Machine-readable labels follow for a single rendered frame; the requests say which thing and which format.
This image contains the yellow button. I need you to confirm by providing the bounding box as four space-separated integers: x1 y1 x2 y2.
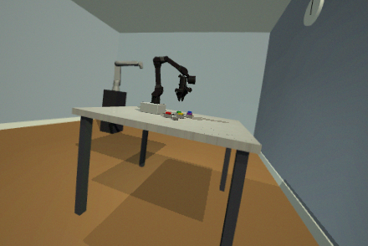
176 113 184 119

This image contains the red button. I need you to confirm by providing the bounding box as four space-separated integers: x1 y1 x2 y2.
164 112 172 118

